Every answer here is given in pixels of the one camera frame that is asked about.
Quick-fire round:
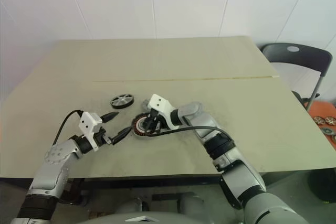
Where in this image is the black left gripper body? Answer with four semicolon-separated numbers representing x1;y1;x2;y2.
93;127;114;148

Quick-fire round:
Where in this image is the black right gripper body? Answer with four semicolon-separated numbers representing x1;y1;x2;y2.
153;115;169;133

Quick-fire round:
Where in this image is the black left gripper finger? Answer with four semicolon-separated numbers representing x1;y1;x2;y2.
111;126;132;146
101;111;121;123

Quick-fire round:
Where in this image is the motor housing with copper windings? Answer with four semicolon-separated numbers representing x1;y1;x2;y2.
130;112;170;137

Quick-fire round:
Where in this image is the black spoked rotor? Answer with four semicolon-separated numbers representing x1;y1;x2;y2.
109;93;135;110

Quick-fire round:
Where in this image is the grey rounded robot body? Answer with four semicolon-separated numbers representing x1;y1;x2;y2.
89;191;211;224

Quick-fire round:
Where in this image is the black folding chair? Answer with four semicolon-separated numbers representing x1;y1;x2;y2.
259;42;333;112

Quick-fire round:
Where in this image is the orange surface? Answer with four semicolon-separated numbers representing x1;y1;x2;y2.
306;100;336;154

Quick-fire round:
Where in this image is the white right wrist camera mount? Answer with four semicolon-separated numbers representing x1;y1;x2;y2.
146;93;182;131

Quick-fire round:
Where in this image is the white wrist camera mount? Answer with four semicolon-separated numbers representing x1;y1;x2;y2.
146;93;182;131
79;112;103;153

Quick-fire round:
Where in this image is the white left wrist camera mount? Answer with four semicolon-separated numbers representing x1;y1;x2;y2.
79;112;103;153

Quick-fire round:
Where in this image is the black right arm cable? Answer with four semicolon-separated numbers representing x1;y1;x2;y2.
151;126;233;141

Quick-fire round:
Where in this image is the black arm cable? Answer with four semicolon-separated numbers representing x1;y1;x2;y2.
51;109;84;146
151;126;233;141

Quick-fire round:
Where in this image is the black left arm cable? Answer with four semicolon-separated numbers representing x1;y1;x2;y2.
51;109;84;146

